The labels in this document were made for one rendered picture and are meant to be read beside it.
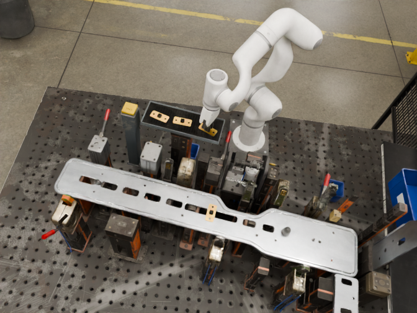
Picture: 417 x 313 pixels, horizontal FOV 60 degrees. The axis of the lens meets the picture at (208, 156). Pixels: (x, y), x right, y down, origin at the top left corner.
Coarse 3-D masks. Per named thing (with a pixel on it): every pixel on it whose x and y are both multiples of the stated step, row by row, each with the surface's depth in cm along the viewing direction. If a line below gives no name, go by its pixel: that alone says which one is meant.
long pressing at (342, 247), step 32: (64, 192) 160; (96, 192) 161; (160, 192) 164; (192, 192) 166; (192, 224) 158; (224, 224) 159; (256, 224) 161; (288, 224) 163; (320, 224) 164; (288, 256) 154; (320, 256) 156; (352, 256) 158
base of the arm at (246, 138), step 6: (240, 126) 214; (246, 126) 193; (234, 132) 212; (240, 132) 204; (246, 132) 198; (252, 132) 196; (258, 132) 197; (234, 138) 209; (240, 138) 207; (246, 138) 202; (252, 138) 201; (258, 138) 204; (264, 138) 211; (240, 144) 208; (246, 144) 206; (252, 144) 206; (258, 144) 208; (246, 150) 206; (252, 150) 206
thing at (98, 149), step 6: (96, 138) 170; (102, 138) 169; (90, 144) 167; (96, 144) 168; (102, 144) 168; (108, 144) 173; (90, 150) 166; (96, 150) 166; (102, 150) 167; (108, 150) 175; (90, 156) 171; (96, 156) 170; (102, 156) 169; (108, 156) 178; (96, 162) 175; (102, 162) 173; (108, 162) 182; (102, 174) 185; (108, 186) 194
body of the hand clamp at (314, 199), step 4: (316, 196) 167; (312, 200) 167; (316, 200) 165; (308, 204) 172; (312, 204) 165; (308, 208) 170; (312, 208) 164; (320, 208) 165; (304, 212) 177; (308, 212) 168; (312, 212) 167; (316, 212) 166; (320, 212) 165; (308, 216) 170; (312, 216) 170; (316, 216) 169
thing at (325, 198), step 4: (328, 184) 152; (332, 184) 151; (336, 184) 151; (328, 188) 151; (332, 188) 151; (336, 188) 150; (324, 192) 156; (328, 192) 154; (332, 192) 149; (324, 196) 155; (328, 196) 156; (332, 196) 150; (320, 200) 158; (324, 200) 159; (328, 200) 156; (324, 204) 161; (316, 208) 162; (324, 208) 161
